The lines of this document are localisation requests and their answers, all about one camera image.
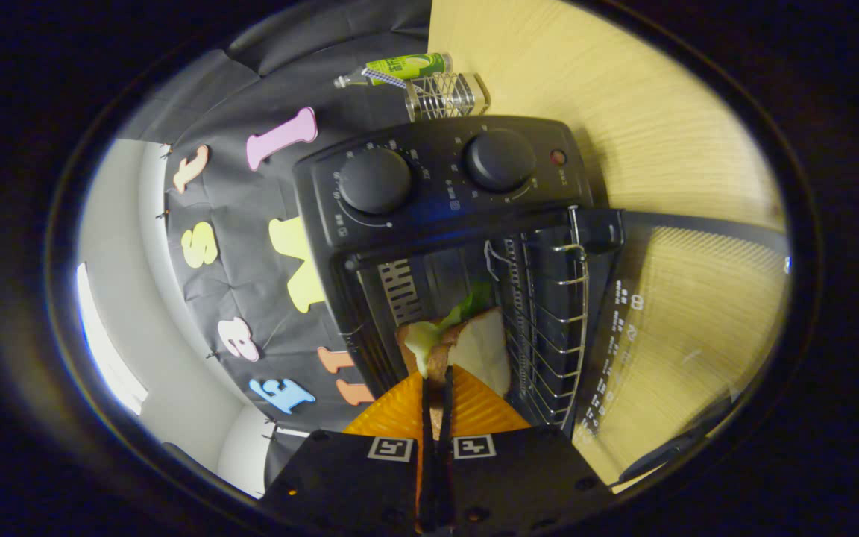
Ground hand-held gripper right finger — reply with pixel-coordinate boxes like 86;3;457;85
435;365;617;534

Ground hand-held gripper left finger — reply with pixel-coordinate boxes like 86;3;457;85
259;365;436;534

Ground toy sandwich with lettuce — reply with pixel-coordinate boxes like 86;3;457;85
397;282;512;400

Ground black toaster oven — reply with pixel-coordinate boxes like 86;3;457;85
294;116;792;486

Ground metal oven rack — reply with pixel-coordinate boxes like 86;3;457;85
485;209;591;433

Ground black backdrop cloth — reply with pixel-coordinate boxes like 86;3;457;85
113;0;430;486

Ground clear glass cup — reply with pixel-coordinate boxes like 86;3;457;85
406;72;491;122

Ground ceiling light panel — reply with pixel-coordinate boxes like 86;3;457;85
75;261;148;417

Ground green label drink bottle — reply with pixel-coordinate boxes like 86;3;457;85
334;52;454;89

